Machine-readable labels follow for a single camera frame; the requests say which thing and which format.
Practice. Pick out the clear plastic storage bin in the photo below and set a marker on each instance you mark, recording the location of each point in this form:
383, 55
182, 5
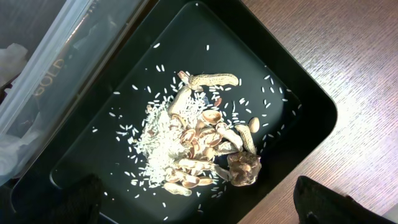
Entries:
28, 122

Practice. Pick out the rectangular black tray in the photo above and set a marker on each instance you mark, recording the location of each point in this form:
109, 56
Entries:
72, 154

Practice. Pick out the whole peanut shell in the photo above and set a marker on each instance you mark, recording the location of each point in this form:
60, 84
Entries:
196, 82

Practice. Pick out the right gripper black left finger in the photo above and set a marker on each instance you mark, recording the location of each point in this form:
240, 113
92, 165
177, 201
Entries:
78, 203

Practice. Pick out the white tissue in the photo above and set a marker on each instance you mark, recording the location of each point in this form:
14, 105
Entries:
13, 61

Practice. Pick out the pile of peanut shells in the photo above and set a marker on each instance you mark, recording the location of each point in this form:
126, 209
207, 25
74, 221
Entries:
186, 142

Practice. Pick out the brown walnut shell piece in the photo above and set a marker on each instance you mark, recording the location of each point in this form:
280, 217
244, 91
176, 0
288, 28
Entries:
244, 168

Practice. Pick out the pile of rice grains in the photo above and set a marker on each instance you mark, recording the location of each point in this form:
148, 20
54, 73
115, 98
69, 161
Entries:
127, 197

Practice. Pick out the gold brown snack wrapper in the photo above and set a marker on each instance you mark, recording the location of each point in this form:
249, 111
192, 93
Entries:
72, 24

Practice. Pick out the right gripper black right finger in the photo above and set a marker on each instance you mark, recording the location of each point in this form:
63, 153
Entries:
317, 204

